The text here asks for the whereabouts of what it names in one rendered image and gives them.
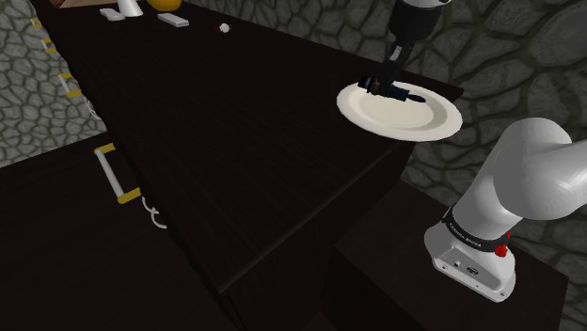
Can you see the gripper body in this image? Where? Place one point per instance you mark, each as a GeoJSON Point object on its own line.
{"type": "Point", "coordinates": [412, 23]}

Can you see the dark blue pen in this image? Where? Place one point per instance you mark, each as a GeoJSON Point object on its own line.
{"type": "Point", "coordinates": [400, 94]}

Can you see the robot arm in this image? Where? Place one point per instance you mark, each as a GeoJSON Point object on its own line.
{"type": "Point", "coordinates": [527, 174]}

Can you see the white plate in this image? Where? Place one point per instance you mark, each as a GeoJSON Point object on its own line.
{"type": "Point", "coordinates": [394, 117]}

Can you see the small white and red ball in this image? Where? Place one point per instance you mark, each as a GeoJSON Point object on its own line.
{"type": "Point", "coordinates": [224, 28]}

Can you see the dark wooden chest of drawers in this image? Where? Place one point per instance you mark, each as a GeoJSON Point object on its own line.
{"type": "Point", "coordinates": [229, 137]}

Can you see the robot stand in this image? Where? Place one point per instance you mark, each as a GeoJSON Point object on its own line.
{"type": "Point", "coordinates": [394, 256]}

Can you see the white remote control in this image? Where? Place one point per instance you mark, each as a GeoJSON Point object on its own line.
{"type": "Point", "coordinates": [111, 14]}
{"type": "Point", "coordinates": [173, 19]}

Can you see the yellow round fruit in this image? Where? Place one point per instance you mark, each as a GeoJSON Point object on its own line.
{"type": "Point", "coordinates": [164, 4]}

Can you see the white cone-shaped vase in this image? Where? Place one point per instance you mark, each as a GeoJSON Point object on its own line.
{"type": "Point", "coordinates": [130, 7]}

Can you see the brown flat box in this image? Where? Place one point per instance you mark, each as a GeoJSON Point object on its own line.
{"type": "Point", "coordinates": [78, 3]}

